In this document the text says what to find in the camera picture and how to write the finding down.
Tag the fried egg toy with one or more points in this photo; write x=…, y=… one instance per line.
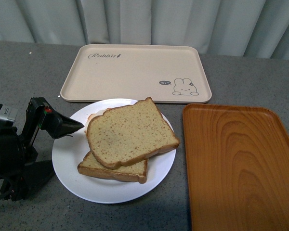
x=91, y=116

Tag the white round plate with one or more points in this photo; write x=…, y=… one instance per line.
x=69, y=151

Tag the beige rabbit tray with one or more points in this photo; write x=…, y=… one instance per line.
x=167, y=74

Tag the brown wooden tray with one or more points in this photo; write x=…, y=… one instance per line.
x=237, y=168

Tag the grey-white curtain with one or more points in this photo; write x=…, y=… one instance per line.
x=255, y=28

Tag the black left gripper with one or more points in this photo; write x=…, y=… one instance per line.
x=21, y=174

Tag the bread slice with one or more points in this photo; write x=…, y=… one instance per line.
x=126, y=135
x=89, y=166

